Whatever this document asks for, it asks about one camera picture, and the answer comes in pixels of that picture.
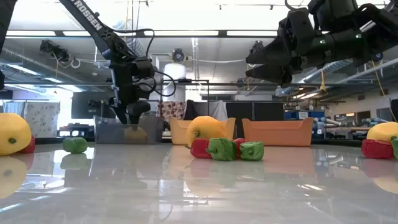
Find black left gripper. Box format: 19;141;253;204
108;58;152;131

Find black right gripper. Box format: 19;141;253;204
245;30;340;88

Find red toy bell pepper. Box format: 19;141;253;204
360;139;395;160
189;138;214;160
20;135;37;154
232;138;248;157

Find black mounted device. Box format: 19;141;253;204
250;40;265;54

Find translucent grey plastic basket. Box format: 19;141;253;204
93;115;165;144

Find brown dotted cloth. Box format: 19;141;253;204
156;101;187;125

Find black flat monitor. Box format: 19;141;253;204
71;91;118;119

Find blue storage bins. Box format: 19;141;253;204
284;110;326;121

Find yellow plastic basket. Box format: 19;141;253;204
169;117;236;146

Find dark low workbench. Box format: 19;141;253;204
57;123;94;138

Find white cylindrical tank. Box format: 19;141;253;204
163;63;187;103

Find black draped cloth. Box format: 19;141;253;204
183;99;201;121

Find orange plastic basket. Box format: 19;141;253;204
241;117;314;147

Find black round fan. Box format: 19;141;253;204
172;48;187;65

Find grey draped cloth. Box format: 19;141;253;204
198;100;228;121

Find white floral curtain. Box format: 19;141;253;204
24;101;61;138

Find pale plain curtain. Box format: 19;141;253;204
2;101;25;118

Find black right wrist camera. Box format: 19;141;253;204
277;8;315;55

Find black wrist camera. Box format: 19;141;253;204
134;57;155;79
277;8;315;55

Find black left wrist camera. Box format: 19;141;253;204
134;57;155;79

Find silver ventilation duct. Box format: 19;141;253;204
300;58;355;83
113;20;153;60

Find black metal rack frame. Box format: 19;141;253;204
159;79;210;116

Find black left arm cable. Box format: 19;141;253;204
113;27;177;98

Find black mounted camera rig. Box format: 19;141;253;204
39;39;70;63

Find long yellow cable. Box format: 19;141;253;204
371;58;398;123

